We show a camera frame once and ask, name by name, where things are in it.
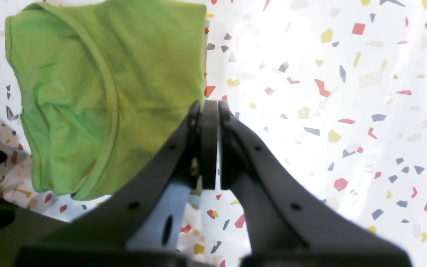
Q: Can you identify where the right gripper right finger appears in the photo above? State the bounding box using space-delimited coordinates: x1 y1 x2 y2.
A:
218 101 412 267

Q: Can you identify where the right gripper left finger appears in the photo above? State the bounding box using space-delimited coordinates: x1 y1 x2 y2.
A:
14 101 218 267

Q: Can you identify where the green t-shirt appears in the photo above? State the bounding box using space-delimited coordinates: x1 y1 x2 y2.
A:
5 0 207 201

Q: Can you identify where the terrazzo pattern tablecloth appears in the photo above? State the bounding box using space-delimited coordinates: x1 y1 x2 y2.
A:
0 0 427 267

